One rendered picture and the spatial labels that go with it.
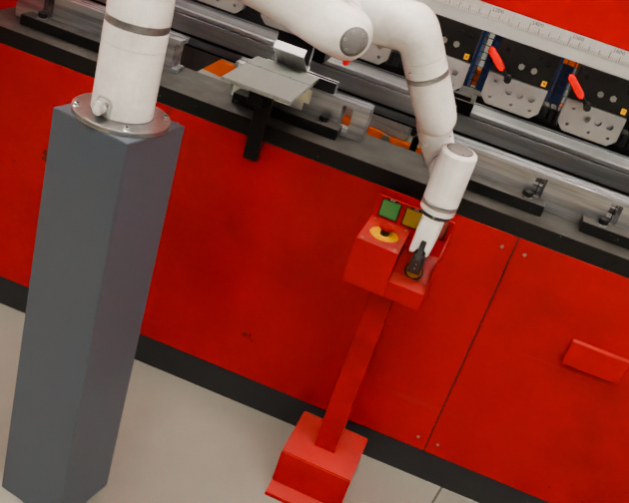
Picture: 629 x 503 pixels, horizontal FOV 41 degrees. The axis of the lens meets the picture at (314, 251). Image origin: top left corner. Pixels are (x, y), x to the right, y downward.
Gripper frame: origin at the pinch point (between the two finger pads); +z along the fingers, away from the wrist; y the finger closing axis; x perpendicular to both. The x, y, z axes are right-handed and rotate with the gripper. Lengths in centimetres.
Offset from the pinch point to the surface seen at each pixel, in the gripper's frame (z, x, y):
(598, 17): -60, 17, -35
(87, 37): -14, -106, -23
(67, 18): -15, -116, -27
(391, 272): 2.0, -4.5, 4.3
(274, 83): -25, -49, -14
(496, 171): -16.5, 9.5, -31.8
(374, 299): 12.4, -6.2, 2.2
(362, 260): 0.7, -11.8, 6.2
